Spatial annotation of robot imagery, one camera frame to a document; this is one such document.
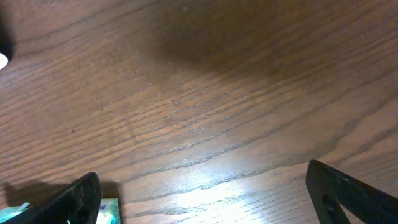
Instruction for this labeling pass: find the light green snack packet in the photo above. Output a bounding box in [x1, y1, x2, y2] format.
[1, 198, 121, 224]

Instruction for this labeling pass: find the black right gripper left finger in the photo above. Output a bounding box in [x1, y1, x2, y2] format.
[1, 172, 103, 224]

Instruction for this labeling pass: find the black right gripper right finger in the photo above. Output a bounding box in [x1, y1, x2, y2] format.
[305, 160, 397, 224]

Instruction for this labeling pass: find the white barcode scanner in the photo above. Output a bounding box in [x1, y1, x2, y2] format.
[0, 53, 9, 70]

